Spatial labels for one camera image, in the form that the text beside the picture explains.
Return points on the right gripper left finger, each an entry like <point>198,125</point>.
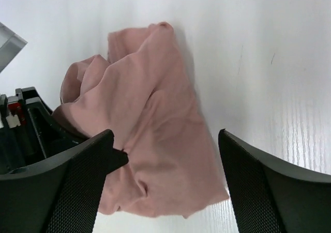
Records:
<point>60,193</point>

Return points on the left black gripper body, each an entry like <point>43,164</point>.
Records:
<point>29,133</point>

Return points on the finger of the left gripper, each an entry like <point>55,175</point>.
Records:
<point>115,159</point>

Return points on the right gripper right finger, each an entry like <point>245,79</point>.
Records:
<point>269,194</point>

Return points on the pink t shirt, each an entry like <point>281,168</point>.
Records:
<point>142,93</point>

